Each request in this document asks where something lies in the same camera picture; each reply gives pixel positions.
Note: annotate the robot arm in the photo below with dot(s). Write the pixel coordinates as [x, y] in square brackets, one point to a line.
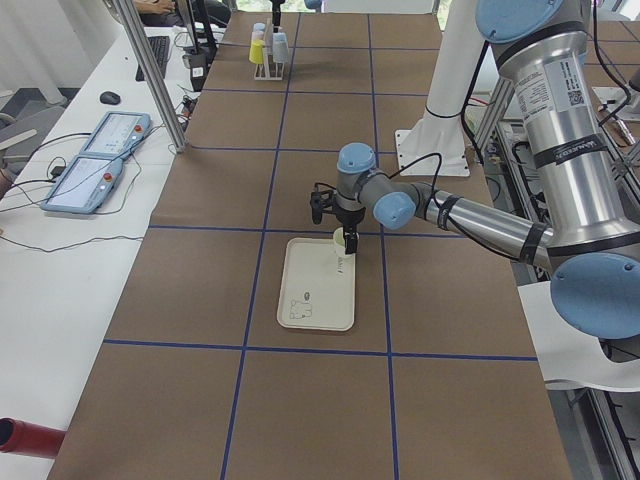
[522, 36]
[314, 5]

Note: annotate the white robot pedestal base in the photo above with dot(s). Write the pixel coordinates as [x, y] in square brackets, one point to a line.
[419, 154]

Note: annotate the cream plastic cup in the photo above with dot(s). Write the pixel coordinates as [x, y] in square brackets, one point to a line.
[339, 242]

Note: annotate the aluminium frame shelf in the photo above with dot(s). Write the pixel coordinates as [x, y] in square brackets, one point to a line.
[592, 249]

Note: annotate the yellow plastic cup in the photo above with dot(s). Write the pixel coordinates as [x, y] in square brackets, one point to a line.
[256, 52]

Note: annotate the lower teach pendant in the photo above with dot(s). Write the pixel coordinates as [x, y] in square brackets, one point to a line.
[84, 185]

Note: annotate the white wire cup rack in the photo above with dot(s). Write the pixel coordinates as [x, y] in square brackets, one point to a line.
[269, 70]

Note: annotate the cream plastic tray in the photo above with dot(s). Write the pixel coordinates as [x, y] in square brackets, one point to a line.
[318, 286]

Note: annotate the pink plastic cup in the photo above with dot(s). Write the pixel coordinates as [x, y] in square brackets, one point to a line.
[257, 36]

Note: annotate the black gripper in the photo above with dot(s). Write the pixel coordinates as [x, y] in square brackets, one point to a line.
[350, 218]

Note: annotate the aluminium frame post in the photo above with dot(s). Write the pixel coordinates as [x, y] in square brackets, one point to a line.
[137, 37]

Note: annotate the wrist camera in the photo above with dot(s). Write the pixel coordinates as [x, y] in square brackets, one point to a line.
[321, 201]

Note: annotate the upper teach pendant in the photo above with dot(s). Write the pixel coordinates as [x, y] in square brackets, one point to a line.
[117, 133]

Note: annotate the black computer mouse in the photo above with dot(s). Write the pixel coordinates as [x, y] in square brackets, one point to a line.
[109, 98]

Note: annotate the teach pendant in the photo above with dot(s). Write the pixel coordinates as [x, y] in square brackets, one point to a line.
[84, 185]
[117, 133]

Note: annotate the red cylinder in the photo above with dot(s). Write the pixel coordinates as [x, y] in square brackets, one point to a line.
[28, 439]

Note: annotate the white plastic chair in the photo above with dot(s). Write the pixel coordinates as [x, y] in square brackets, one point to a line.
[568, 358]

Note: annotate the black keyboard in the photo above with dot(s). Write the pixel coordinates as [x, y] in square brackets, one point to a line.
[160, 48]

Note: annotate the blue cup back row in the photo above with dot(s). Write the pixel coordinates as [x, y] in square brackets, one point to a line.
[279, 38]

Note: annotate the grey plastic cup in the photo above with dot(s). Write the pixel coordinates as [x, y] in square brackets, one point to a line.
[280, 52]

